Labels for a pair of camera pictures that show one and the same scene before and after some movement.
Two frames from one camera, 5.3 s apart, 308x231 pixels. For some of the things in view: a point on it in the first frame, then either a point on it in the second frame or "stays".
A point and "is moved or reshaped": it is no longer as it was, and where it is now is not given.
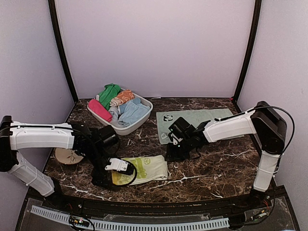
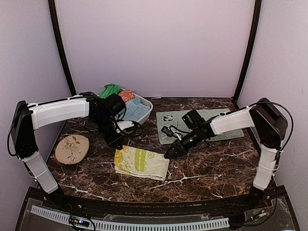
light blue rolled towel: x=132 y=110 stays
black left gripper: x=100 y=182 to x=111 y=141
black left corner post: x=52 y=7 stays
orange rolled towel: x=122 y=96 stays
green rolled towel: x=110 y=91 stays
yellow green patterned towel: x=149 y=168 is moved or reshaped
